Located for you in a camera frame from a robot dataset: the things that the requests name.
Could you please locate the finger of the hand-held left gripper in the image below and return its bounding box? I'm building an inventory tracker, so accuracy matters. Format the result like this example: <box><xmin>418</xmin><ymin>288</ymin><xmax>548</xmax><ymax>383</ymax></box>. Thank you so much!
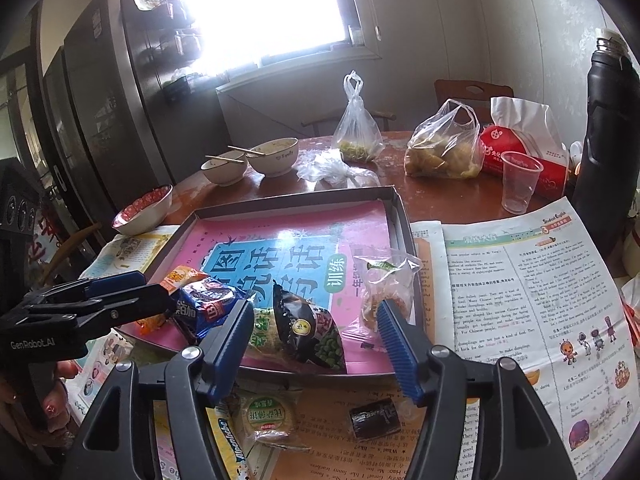
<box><xmin>22</xmin><ymin>270</ymin><xmax>149</xmax><ymax>308</ymax></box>
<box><xmin>27</xmin><ymin>284</ymin><xmax>184</xmax><ymax>335</ymax></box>

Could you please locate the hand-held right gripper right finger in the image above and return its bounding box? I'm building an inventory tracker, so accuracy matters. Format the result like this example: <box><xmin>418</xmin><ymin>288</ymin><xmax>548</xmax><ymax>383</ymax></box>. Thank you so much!
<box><xmin>376</xmin><ymin>300</ymin><xmax>571</xmax><ymax>480</ymax></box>

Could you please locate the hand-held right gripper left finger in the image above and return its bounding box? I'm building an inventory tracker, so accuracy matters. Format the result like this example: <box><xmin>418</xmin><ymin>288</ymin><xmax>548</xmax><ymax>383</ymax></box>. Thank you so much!
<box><xmin>62</xmin><ymin>300</ymin><xmax>256</xmax><ymax>480</ymax></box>

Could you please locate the pale green snack packet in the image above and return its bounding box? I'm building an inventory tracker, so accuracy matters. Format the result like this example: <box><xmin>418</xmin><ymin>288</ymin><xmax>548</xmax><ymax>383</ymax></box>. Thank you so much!
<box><xmin>239</xmin><ymin>306</ymin><xmax>301</xmax><ymax>361</ymax></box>

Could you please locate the shallow grey cardboard tray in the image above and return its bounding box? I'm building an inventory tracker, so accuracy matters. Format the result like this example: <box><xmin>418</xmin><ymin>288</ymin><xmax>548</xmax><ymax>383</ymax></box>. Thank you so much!
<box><xmin>114</xmin><ymin>185</ymin><xmax>419</xmax><ymax>377</ymax></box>

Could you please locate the dark blue snack packet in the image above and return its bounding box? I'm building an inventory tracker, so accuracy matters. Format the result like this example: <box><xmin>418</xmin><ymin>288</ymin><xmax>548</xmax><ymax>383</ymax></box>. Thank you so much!
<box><xmin>171</xmin><ymin>281</ymin><xmax>249</xmax><ymax>342</ymax></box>

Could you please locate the orange snack packet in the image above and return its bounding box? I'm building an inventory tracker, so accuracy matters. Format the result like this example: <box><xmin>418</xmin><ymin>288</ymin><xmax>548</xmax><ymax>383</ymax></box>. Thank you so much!
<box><xmin>132</xmin><ymin>266</ymin><xmax>209</xmax><ymax>336</ymax></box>

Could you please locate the clear green label cake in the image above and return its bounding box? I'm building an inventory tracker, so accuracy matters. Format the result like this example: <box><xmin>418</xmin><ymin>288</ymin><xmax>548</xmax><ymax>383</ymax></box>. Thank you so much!
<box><xmin>359</xmin><ymin>253</ymin><xmax>424</xmax><ymax>335</ymax></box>

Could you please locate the black green pea snack packet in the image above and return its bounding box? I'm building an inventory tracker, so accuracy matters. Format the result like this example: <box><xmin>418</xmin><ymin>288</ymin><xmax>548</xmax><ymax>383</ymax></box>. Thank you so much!
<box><xmin>271</xmin><ymin>284</ymin><xmax>349</xmax><ymax>374</ymax></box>

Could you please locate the person's left hand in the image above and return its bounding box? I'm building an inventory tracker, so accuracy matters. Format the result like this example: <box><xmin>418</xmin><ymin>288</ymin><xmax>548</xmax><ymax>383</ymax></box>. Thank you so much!
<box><xmin>0</xmin><ymin>359</ymin><xmax>83</xmax><ymax>433</ymax></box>

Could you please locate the colourful printed newspaper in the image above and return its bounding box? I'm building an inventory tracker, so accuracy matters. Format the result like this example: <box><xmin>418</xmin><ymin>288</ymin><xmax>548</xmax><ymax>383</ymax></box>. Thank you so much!
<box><xmin>64</xmin><ymin>224</ymin><xmax>182</xmax><ymax>423</ymax></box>
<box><xmin>442</xmin><ymin>197</ymin><xmax>637</xmax><ymax>480</ymax></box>

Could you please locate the curved wooden chair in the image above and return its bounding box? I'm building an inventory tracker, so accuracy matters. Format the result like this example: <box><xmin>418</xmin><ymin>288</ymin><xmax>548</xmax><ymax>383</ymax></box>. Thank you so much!
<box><xmin>49</xmin><ymin>221</ymin><xmax>104</xmax><ymax>283</ymax></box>

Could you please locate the dark brown wrapped candy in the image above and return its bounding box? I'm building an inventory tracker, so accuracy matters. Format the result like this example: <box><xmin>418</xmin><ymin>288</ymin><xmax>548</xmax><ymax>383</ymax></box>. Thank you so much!
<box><xmin>348</xmin><ymin>399</ymin><xmax>402</xmax><ymax>437</ymax></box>

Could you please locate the bowl of red packets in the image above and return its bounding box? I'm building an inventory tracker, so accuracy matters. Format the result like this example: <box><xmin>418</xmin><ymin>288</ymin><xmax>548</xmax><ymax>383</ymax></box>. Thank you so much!
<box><xmin>110</xmin><ymin>183</ymin><xmax>175</xmax><ymax>237</ymax></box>

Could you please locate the round cake green label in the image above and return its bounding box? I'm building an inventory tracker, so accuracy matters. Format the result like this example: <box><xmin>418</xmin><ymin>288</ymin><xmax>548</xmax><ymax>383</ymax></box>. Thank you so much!
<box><xmin>239</xmin><ymin>391</ymin><xmax>302</xmax><ymax>447</ymax></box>

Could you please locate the pink and blue book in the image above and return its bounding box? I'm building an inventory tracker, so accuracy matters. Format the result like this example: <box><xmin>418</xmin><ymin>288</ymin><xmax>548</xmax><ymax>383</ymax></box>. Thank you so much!
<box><xmin>121</xmin><ymin>198</ymin><xmax>402</xmax><ymax>362</ymax></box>

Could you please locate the orange printed newspaper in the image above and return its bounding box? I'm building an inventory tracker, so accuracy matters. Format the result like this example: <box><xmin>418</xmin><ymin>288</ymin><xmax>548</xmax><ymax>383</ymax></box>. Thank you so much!
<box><xmin>150</xmin><ymin>220</ymin><xmax>483</xmax><ymax>480</ymax></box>

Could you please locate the small white ceramic bowl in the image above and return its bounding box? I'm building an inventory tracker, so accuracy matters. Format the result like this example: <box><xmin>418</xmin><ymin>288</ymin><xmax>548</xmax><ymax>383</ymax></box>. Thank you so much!
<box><xmin>200</xmin><ymin>155</ymin><xmax>249</xmax><ymax>187</ymax></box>

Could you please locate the crumpled clear plastic bag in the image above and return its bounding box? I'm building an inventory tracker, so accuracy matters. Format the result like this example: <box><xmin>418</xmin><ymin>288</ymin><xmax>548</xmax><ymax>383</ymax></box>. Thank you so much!
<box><xmin>295</xmin><ymin>152</ymin><xmax>382</xmax><ymax>192</ymax></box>

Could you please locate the large white ceramic bowl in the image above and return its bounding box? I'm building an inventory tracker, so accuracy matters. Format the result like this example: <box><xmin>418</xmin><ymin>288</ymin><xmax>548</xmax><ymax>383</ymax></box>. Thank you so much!
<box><xmin>245</xmin><ymin>137</ymin><xmax>300</xmax><ymax>178</ymax></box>

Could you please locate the dark refrigerator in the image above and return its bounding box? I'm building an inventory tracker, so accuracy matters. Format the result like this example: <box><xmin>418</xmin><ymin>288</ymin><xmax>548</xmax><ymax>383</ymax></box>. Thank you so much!
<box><xmin>61</xmin><ymin>0</ymin><xmax>223</xmax><ymax>213</ymax></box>

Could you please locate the plastic bag of fried food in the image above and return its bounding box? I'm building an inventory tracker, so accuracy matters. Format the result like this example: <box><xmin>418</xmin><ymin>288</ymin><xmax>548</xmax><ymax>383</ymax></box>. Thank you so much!
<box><xmin>403</xmin><ymin>98</ymin><xmax>485</xmax><ymax>180</ymax></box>

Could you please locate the clear plastic cup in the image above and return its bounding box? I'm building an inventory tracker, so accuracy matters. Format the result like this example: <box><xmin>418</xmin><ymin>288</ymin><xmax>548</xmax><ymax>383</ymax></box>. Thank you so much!
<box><xmin>500</xmin><ymin>150</ymin><xmax>544</xmax><ymax>215</ymax></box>

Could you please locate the tied clear plastic bag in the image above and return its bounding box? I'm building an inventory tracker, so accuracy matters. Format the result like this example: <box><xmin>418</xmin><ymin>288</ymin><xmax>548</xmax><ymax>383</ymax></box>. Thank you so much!
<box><xmin>332</xmin><ymin>70</ymin><xmax>386</xmax><ymax>163</ymax></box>

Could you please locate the white plastic bag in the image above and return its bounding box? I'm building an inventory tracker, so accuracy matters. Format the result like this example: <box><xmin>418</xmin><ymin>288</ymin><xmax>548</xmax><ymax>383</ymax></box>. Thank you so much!
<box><xmin>619</xmin><ymin>275</ymin><xmax>640</xmax><ymax>333</ymax></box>

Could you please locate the red tissue pack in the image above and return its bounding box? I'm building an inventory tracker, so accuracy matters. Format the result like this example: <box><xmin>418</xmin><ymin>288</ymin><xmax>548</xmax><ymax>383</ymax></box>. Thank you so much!
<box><xmin>478</xmin><ymin>96</ymin><xmax>570</xmax><ymax>199</ymax></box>

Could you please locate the white cabinet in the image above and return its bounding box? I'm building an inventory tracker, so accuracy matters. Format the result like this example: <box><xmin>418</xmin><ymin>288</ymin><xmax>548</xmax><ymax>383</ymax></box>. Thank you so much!
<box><xmin>215</xmin><ymin>51</ymin><xmax>383</xmax><ymax>139</ymax></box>

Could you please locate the white rabbit figurine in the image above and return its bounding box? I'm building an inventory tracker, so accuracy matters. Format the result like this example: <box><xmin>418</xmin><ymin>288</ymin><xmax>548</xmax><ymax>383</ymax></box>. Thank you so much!
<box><xmin>621</xmin><ymin>226</ymin><xmax>640</xmax><ymax>277</ymax></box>

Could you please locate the brown wooden chair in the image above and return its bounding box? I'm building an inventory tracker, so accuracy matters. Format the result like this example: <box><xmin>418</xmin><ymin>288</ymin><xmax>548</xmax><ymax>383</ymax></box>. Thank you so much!
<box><xmin>433</xmin><ymin>78</ymin><xmax>515</xmax><ymax>127</ymax></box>

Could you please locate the black thermos flask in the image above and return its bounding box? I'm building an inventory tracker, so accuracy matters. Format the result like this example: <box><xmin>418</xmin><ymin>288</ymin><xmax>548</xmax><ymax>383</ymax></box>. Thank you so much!
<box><xmin>570</xmin><ymin>27</ymin><xmax>640</xmax><ymax>262</ymax></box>

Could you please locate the bright window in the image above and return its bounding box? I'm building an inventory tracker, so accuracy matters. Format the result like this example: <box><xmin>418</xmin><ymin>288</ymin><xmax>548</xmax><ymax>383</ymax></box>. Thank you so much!
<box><xmin>164</xmin><ymin>0</ymin><xmax>382</xmax><ymax>63</ymax></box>

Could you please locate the dark wire storage rack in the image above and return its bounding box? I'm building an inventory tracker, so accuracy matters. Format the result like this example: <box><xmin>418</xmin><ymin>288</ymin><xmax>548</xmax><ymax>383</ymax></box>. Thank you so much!
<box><xmin>149</xmin><ymin>0</ymin><xmax>207</xmax><ymax>103</ymax></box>

